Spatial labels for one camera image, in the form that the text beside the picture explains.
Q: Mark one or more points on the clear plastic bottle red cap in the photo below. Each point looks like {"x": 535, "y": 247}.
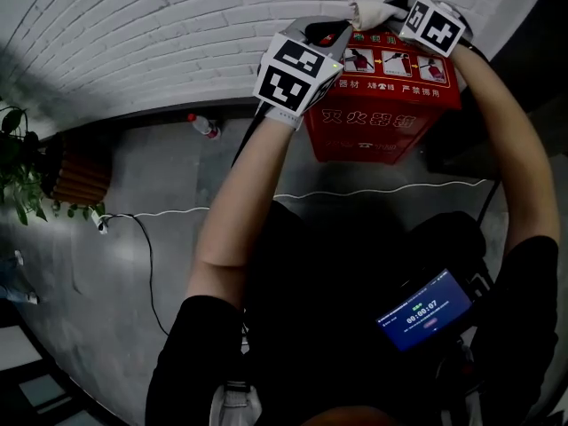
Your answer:
{"x": 203, "y": 126}

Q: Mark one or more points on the white cloth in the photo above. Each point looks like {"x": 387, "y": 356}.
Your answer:
{"x": 373, "y": 16}

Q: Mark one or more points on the person's right forearm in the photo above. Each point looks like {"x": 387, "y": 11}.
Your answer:
{"x": 519, "y": 127}

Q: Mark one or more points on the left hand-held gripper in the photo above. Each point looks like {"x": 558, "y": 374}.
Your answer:
{"x": 288, "y": 73}

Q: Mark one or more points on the person's left forearm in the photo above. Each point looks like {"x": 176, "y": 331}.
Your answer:
{"x": 248, "y": 193}

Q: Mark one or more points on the white power strip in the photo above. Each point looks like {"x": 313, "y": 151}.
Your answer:
{"x": 100, "y": 222}

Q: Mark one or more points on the brown wooden planter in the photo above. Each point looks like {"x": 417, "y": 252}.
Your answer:
{"x": 80, "y": 171}

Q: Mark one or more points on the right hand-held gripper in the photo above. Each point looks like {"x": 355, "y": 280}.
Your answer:
{"x": 435, "y": 27}

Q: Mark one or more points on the red fire extinguisher box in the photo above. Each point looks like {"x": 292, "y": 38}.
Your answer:
{"x": 377, "y": 127}

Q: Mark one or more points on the green leafy plant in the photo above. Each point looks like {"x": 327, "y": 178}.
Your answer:
{"x": 20, "y": 180}

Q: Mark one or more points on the person's black shirt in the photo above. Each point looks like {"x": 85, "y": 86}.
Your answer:
{"x": 195, "y": 349}

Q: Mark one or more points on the person's black trousers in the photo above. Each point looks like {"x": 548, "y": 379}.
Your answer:
{"x": 310, "y": 260}

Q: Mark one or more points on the chest-mounted screen device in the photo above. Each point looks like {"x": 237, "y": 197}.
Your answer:
{"x": 421, "y": 313}

